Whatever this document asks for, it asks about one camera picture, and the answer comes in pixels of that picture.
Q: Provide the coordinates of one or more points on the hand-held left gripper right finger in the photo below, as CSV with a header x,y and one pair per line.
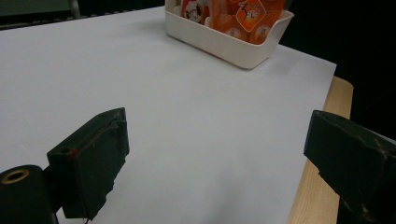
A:
x,y
355,158

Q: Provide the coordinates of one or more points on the orange snack packet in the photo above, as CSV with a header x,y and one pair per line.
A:
x,y
249,18

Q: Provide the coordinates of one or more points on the white table mat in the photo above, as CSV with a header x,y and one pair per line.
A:
x,y
186,124

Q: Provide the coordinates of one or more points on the grey metal stand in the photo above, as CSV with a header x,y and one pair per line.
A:
x,y
31,6

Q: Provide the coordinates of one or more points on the white plastic storage box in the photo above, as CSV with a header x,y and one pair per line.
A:
x,y
224,46

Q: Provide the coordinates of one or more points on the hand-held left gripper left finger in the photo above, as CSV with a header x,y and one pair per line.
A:
x,y
90,161

